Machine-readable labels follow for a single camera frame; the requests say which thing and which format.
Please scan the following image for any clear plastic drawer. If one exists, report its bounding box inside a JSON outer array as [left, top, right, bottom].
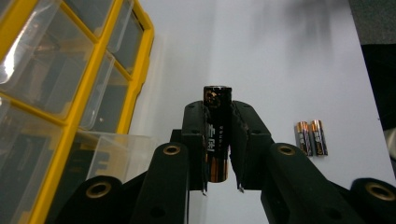
[[74, 130, 161, 188]]

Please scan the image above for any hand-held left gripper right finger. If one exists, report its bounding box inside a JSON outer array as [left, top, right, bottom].
[[229, 100, 276, 194]]

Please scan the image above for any yellow drawer organizer cabinet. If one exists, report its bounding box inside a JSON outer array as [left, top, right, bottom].
[[0, 0, 156, 224]]

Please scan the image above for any black and gold battery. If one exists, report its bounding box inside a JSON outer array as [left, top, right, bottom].
[[310, 119, 329, 157], [294, 120, 314, 157], [203, 85, 233, 184]]

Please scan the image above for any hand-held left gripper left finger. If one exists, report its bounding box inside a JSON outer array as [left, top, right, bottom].
[[169, 100, 208, 197]]

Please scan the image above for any white table mat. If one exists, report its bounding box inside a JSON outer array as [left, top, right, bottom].
[[128, 0, 396, 224]]

